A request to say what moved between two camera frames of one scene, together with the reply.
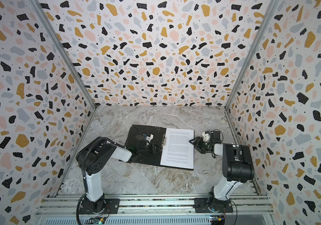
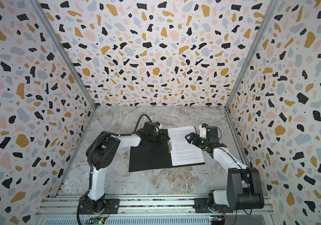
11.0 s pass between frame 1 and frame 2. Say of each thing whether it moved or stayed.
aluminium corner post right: stayed
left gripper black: moved
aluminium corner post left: stayed
